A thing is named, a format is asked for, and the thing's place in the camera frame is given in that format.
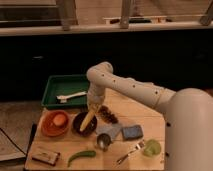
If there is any brown wooden block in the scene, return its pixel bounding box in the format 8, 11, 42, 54
31, 147, 60, 166

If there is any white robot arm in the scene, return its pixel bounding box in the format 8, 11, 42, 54
86, 62, 175, 114

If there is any grey cloth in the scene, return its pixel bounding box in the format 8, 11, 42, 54
96, 123, 122, 141

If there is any yellow banana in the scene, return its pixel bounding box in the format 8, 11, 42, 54
80, 104, 100, 131

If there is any dark purple bowl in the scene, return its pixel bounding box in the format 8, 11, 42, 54
72, 111, 99, 136

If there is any brown pine cone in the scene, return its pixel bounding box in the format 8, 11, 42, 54
99, 106, 118, 124

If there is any orange bowl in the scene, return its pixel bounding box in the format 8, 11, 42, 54
41, 110, 70, 137

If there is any blue sponge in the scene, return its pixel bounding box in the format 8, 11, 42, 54
122, 125, 143, 140

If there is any metal cup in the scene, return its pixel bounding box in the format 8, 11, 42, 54
97, 133, 111, 150

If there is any green chili pepper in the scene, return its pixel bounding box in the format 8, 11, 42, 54
67, 150, 96, 167

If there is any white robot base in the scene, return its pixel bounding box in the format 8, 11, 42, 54
165, 88, 213, 171

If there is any metal fork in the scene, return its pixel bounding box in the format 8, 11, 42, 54
116, 141, 145, 165

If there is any orange fruit in bowl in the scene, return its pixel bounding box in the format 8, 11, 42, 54
53, 114, 66, 127

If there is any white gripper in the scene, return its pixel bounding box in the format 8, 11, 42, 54
87, 87, 105, 106

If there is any green cup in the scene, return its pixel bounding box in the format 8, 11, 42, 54
143, 139, 161, 157

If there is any white brush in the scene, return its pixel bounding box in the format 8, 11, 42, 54
56, 91, 87, 103

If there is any green plastic tray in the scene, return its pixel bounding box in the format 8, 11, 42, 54
42, 75, 89, 109

